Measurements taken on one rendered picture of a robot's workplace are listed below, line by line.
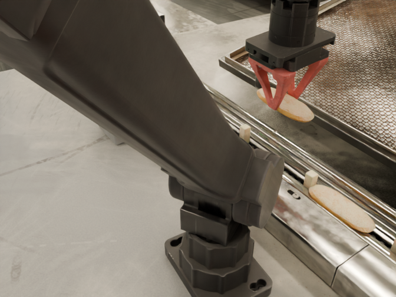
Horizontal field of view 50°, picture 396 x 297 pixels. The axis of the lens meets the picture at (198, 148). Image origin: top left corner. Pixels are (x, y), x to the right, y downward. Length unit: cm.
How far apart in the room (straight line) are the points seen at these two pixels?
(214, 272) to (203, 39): 74
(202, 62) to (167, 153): 74
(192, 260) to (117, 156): 28
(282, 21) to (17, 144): 48
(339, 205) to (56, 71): 47
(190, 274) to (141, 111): 32
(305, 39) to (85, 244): 38
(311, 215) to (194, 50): 60
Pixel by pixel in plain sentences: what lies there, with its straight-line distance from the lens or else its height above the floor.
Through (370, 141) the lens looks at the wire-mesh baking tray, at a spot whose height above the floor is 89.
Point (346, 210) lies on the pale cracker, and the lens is 58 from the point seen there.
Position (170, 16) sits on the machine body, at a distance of 127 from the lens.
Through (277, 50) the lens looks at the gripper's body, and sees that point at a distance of 53.
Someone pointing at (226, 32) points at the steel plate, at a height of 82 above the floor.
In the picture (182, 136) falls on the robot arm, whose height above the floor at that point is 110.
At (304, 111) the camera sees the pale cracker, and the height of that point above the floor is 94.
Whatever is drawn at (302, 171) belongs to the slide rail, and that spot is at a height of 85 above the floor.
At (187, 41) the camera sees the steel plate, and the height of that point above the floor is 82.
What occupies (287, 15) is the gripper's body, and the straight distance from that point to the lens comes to 53.
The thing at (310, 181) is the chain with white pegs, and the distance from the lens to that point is 60.
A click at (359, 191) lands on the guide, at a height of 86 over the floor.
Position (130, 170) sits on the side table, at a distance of 68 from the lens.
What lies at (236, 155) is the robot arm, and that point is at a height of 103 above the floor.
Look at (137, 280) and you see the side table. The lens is 53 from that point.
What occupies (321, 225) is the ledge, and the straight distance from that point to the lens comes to 55.
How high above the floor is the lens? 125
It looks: 37 degrees down
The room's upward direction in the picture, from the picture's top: straight up
